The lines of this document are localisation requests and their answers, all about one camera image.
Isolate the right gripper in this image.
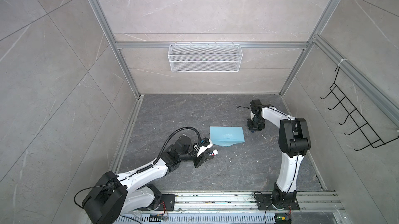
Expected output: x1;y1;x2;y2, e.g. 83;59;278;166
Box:
247;117;265;130

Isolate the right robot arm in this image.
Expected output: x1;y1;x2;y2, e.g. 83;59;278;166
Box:
247;99;311;209

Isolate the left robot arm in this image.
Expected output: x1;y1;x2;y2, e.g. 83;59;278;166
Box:
81;135;218;224

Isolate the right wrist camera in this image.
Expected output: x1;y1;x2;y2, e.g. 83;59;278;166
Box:
250;99;263;114

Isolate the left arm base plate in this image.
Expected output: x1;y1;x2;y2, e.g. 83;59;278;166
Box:
156;194;176;212

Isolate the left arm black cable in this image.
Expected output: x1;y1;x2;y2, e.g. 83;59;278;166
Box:
137;126;202;175

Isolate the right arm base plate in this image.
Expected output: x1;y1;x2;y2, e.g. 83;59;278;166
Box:
253;191;300;211

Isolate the white wire mesh basket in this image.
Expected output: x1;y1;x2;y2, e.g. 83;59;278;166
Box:
168;44;243;73

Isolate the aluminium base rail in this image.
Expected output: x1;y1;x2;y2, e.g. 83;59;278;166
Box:
116;191;351;224

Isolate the black wire hook rack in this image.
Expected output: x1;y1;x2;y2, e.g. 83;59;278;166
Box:
320;67;399;151

